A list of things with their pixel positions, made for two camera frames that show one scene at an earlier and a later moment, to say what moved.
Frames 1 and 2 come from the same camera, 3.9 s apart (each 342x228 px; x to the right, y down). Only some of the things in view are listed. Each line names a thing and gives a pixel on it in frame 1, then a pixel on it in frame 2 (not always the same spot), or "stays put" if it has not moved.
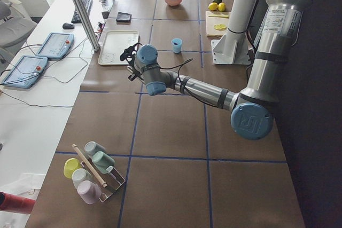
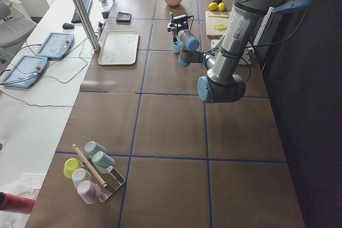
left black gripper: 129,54 → 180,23
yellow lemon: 213,6 stays put
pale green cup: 79,175 stays put
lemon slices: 220,26 stays put
